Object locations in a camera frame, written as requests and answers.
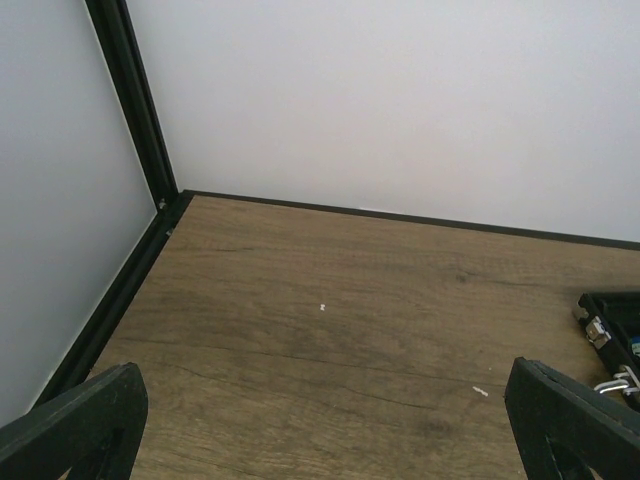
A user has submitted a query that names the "black frame post left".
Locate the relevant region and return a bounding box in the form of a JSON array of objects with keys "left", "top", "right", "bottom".
[{"left": 85, "top": 0, "right": 179, "bottom": 211}]

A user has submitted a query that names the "black poker set case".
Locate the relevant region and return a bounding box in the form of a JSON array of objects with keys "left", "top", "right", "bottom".
[{"left": 573, "top": 291, "right": 639, "bottom": 411}]

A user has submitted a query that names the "black frame rail left side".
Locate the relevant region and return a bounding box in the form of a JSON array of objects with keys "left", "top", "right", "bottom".
[{"left": 35, "top": 191, "right": 193, "bottom": 406}]

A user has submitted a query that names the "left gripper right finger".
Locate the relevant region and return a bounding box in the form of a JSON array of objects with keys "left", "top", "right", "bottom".
[{"left": 505, "top": 357, "right": 639, "bottom": 479}]

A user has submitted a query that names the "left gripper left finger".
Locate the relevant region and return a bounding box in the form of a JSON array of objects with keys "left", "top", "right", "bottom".
[{"left": 1, "top": 363, "right": 149, "bottom": 479}]

